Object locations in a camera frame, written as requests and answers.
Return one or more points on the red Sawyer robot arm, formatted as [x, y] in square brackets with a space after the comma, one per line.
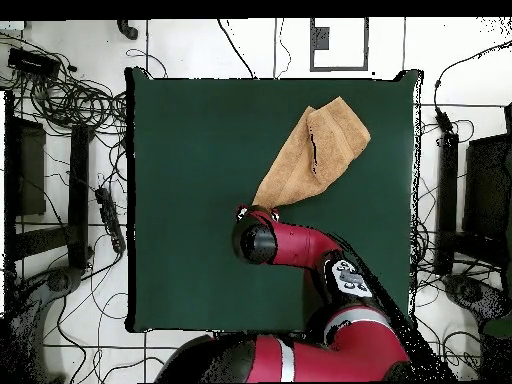
[296, 244]

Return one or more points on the dark square block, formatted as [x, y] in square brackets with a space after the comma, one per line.
[320, 38]

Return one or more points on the dark green table cloth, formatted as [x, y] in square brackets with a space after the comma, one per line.
[192, 160]

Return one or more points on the tan terry towel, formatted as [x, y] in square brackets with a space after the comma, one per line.
[328, 148]

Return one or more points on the grey rectangular frame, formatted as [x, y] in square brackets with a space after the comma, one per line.
[339, 68]

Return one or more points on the green object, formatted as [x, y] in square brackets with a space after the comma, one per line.
[498, 328]

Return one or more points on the black power strip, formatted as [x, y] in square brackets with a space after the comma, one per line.
[110, 218]

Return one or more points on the dark stand base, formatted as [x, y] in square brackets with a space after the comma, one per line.
[60, 280]
[470, 292]

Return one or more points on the black hook-shaped object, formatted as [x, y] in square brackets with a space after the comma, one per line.
[130, 32]

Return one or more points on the black frame stand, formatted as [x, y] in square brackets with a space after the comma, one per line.
[78, 192]
[447, 192]

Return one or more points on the black adapter box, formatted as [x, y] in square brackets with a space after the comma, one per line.
[32, 62]

